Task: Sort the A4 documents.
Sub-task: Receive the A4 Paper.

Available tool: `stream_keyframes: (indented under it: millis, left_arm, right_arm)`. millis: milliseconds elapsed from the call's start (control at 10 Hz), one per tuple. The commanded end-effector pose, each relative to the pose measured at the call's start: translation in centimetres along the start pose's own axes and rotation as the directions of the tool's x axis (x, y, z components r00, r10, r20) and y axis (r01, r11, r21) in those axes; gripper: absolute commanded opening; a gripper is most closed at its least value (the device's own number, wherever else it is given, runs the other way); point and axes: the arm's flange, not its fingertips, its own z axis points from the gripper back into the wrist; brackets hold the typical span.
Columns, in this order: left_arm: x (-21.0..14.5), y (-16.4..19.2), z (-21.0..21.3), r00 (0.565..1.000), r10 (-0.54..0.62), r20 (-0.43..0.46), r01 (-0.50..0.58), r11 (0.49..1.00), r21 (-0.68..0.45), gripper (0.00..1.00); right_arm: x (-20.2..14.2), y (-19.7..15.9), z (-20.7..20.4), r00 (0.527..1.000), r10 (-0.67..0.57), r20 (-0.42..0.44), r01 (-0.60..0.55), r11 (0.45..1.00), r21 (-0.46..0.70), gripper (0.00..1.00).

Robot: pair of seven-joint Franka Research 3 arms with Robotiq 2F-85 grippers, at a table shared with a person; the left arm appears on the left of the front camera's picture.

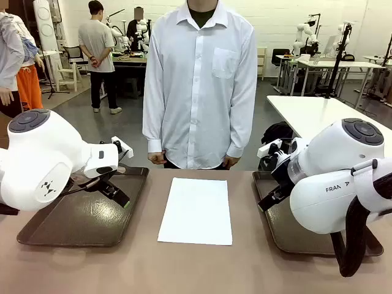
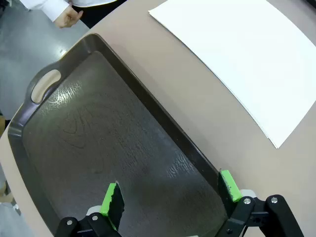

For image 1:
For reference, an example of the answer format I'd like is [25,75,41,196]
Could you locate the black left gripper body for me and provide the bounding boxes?
[91,171,121,188]

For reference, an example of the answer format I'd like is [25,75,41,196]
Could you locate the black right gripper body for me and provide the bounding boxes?
[271,162,296,194]

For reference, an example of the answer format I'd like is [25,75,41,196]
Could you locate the white A4 paper stack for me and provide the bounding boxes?
[157,177,233,246]

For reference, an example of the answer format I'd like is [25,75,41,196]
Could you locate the person's left forearm white sleeve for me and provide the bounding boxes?
[226,100,257,159]

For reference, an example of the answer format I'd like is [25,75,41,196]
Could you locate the person's right forearm white sleeve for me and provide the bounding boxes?
[142,100,165,154]

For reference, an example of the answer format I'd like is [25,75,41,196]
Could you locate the person's right hand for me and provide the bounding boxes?
[148,151,166,166]

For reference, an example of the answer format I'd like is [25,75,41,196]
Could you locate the person's left hand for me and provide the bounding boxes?
[223,155,241,168]

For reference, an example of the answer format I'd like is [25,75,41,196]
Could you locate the brown plastic tray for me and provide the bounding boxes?
[252,170,384,257]
[17,167,150,248]

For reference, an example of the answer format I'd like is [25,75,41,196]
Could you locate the black bag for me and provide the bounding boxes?
[262,121,295,145]

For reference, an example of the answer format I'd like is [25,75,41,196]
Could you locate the white side table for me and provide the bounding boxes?
[266,95,392,145]

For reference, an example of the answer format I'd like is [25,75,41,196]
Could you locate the black floor stand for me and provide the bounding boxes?
[39,50,70,100]

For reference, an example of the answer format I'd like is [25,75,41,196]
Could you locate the white wooden chair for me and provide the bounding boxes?
[56,51,81,92]

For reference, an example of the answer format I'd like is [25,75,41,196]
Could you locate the white slatted chair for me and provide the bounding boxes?
[256,46,268,81]

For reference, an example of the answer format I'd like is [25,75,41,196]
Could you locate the dark work table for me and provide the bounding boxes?
[111,53,148,99]

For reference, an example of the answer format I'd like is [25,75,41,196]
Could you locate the mannequin in orange shorts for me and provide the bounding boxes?
[12,13,47,113]

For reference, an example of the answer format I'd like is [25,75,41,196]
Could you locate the black tripod pole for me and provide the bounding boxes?
[323,23,353,99]

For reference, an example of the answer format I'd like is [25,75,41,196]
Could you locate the black mesh chair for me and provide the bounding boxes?
[271,48,291,67]

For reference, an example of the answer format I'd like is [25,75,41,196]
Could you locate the white long desk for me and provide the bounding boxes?
[275,54,386,96]

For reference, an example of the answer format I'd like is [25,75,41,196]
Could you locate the black office chair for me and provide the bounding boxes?
[62,45,90,74]

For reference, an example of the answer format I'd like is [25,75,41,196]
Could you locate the person in white shirt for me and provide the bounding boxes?
[142,0,258,171]

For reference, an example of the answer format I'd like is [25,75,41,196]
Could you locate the person in grey t-shirt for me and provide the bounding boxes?
[78,0,123,115]

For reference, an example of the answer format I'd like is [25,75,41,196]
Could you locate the white computer monitor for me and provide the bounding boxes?
[323,34,337,56]

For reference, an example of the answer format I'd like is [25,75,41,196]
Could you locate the person in black top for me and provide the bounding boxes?
[126,6,145,53]

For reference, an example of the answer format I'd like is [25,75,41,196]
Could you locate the white humanoid robot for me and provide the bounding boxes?
[134,17,153,53]

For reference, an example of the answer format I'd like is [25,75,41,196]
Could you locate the mannequin in grey shirt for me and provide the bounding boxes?
[0,11,25,119]

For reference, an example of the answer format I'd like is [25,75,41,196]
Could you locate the white standing air conditioner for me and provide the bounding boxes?
[32,0,61,51]

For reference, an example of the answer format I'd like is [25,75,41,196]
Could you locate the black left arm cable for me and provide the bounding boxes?
[58,179,102,198]

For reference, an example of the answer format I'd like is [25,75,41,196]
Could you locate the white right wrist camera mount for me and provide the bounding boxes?
[257,138,282,159]

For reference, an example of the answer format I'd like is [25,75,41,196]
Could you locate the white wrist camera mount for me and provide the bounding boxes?
[257,138,282,159]
[110,136,134,159]

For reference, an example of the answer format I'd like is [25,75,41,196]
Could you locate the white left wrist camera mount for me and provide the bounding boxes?
[110,136,134,159]

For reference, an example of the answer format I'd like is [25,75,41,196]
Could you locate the black right arm cable sleeve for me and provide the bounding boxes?
[330,159,392,278]

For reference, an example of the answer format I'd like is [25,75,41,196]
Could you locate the white desk with frame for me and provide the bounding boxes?
[355,55,392,108]

